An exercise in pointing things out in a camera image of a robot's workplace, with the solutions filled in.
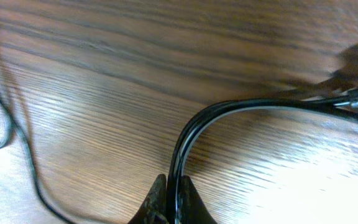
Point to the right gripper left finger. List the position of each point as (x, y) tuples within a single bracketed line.
[(153, 208)]

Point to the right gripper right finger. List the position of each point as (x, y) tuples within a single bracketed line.
[(193, 210)]

